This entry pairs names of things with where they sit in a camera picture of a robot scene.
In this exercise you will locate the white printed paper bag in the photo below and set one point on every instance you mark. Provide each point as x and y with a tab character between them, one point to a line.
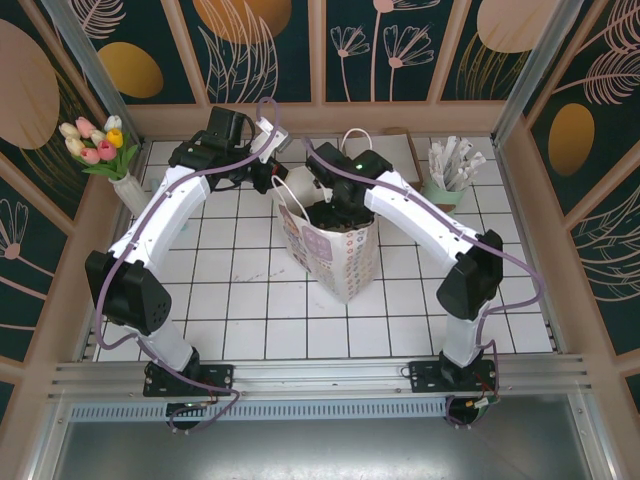
345	260

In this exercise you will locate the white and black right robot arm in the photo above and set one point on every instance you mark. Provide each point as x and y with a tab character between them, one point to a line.
415	210

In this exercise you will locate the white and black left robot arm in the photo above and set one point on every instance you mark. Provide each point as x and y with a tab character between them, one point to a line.
165	215

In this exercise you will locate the white paper napkin stack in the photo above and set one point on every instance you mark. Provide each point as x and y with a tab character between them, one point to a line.
397	155

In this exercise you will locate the paper wrapped straw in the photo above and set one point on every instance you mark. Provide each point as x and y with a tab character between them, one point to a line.
462	152
434	160
475	162
450	150

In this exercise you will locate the mint green straw holder cup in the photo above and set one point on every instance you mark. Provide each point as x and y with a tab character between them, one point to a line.
442	200

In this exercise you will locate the white ribbed vase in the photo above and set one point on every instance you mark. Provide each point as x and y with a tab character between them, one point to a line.
127	195

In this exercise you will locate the artificial tulip bouquet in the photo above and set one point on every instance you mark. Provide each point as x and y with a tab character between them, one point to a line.
105	150

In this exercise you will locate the aluminium frame post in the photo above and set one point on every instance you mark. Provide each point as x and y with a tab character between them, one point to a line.
87	60
540	60

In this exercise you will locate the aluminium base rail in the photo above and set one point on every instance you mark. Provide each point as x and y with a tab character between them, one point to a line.
320	372

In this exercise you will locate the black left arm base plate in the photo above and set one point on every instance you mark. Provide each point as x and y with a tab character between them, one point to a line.
220	377

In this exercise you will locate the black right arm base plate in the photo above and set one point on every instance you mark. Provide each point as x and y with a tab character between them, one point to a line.
425	377

